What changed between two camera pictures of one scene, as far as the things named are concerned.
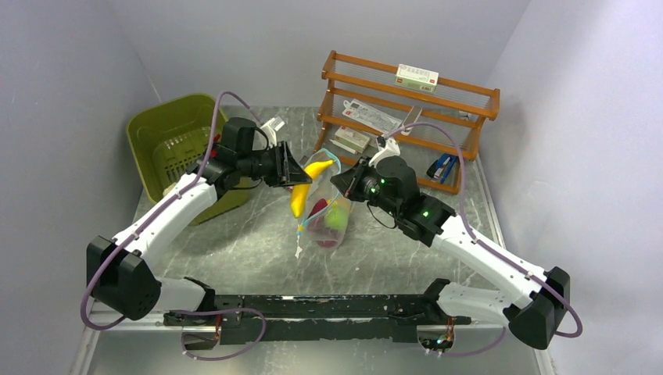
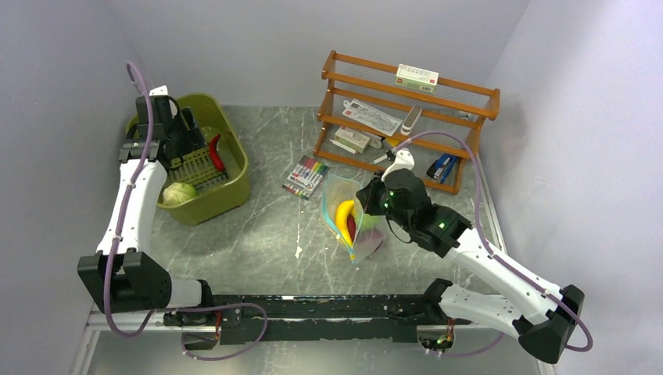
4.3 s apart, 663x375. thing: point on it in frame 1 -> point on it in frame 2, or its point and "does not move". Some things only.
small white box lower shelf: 352,139 does not move
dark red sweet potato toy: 320,203 -> 351,223
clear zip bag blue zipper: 327,216 -> 358,233
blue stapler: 440,168 does not move
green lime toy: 337,218 -> 370,222
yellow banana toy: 300,191 -> 344,210
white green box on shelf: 417,78 does not move
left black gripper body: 263,164 -> 187,137
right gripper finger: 347,182 -> 371,198
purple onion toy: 327,243 -> 370,239
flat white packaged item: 370,116 does not move
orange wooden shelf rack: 371,114 does not move
